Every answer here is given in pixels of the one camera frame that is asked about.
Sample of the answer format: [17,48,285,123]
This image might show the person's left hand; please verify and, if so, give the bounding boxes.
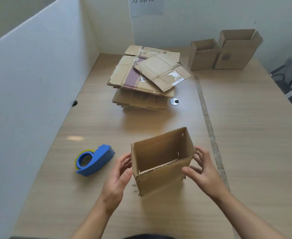
[100,153,133,215]

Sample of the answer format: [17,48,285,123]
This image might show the white partition panel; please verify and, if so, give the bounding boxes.
[0,0,100,239]

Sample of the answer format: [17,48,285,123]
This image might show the pile of flattened cardboard boxes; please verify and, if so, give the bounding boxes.
[107,45,192,111]

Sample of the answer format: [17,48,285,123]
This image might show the brown cardboard box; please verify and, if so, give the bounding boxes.
[131,127,196,197]

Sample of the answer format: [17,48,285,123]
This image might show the large upright cardboard box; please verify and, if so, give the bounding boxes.
[213,29,263,70]

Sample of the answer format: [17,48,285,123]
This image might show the person's right forearm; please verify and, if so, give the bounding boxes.
[212,189,290,239]

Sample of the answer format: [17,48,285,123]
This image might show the person's left forearm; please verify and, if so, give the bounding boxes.
[70,197,113,239]

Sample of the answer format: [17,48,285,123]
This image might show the small upright cardboard box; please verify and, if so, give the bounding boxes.
[188,39,221,71]

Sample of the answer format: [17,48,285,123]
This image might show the clear packing tape roll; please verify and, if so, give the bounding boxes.
[75,149,95,170]

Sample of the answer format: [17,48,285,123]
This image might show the person's right hand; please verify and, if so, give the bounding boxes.
[181,146,228,200]

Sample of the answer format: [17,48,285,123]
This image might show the white paper wall sign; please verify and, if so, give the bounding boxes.
[129,0,165,17]

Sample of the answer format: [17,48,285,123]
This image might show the blue tape dispenser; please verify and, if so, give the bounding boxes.
[76,144,116,177]

